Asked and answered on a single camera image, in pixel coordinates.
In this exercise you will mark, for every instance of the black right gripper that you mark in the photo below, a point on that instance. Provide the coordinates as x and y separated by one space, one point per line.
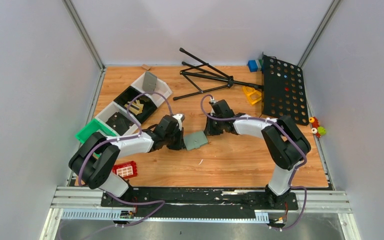
210 126

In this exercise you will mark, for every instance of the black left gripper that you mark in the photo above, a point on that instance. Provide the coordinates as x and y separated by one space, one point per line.
181 141

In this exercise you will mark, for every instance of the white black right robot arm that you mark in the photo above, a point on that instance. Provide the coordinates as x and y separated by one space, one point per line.
287 145

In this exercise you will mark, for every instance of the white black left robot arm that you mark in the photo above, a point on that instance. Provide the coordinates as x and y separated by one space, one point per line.
93 162

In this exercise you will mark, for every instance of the gold cards in black bin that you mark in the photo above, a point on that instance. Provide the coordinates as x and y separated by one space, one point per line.
136 107

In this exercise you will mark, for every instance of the grey card holder in bin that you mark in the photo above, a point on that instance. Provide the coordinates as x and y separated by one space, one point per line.
149 82

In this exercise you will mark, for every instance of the black plastic bin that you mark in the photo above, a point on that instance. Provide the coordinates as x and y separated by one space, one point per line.
128 95

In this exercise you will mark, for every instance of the black folding tripod stand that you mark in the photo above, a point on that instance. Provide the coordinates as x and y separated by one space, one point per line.
206 71

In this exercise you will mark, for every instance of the white plastic bin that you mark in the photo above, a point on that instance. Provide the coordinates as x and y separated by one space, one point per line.
109 110
158 96

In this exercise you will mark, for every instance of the black item in white bin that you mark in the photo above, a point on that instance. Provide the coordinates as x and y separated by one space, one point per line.
120 123

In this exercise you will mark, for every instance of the red white toy block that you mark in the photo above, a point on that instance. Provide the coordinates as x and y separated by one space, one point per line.
126 170

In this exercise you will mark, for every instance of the blue toy block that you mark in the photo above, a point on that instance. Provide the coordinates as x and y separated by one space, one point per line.
255 65

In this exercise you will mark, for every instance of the small wooden block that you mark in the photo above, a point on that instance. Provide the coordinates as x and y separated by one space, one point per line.
146 67

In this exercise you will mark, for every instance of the black perforated music stand tray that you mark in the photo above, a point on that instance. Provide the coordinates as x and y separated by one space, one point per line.
284 91

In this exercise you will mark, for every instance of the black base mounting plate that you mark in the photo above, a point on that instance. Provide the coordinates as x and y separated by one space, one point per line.
208 202

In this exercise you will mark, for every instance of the green plastic bin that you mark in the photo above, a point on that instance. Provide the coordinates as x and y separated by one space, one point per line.
93 126

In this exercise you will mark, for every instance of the red yellow green toy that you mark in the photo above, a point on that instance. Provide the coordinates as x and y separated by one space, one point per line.
316 128

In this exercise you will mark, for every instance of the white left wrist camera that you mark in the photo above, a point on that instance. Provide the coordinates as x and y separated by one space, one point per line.
180 117

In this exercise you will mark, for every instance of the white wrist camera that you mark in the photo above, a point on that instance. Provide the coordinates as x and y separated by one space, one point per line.
212 101
180 117

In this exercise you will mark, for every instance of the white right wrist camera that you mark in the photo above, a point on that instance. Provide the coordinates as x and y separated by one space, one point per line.
212 101

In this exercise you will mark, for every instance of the yellow plastic toy frame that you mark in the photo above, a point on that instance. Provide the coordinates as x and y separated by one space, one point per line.
253 96

